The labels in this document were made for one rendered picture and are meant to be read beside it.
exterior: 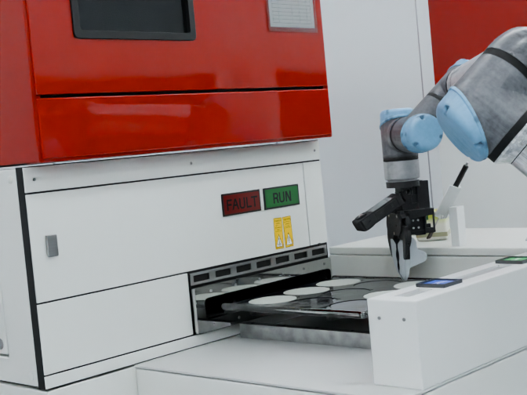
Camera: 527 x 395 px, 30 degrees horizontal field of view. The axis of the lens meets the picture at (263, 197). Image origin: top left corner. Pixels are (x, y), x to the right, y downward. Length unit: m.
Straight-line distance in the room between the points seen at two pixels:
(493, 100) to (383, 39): 3.56
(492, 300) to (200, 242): 0.64
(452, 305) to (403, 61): 3.71
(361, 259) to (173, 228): 0.50
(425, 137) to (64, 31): 0.72
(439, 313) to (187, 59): 0.75
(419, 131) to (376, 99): 3.07
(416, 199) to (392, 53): 3.11
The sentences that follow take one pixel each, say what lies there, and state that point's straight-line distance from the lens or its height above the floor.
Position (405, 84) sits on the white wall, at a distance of 5.25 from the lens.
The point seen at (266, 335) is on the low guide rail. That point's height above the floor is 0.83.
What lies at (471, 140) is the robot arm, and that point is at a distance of 1.59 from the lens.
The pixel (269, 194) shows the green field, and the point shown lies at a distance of 2.19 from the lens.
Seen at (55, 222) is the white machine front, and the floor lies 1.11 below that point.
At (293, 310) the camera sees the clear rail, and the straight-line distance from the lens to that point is 1.90.
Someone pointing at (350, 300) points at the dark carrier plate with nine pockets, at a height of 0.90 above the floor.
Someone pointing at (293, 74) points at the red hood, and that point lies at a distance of 2.21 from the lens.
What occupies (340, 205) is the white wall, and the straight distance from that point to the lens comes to 4.75.
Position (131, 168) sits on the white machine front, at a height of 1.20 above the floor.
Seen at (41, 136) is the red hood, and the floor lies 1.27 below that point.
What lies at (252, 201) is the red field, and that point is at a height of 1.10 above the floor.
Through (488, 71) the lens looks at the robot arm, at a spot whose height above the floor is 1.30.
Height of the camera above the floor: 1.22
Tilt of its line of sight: 3 degrees down
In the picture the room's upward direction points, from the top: 5 degrees counter-clockwise
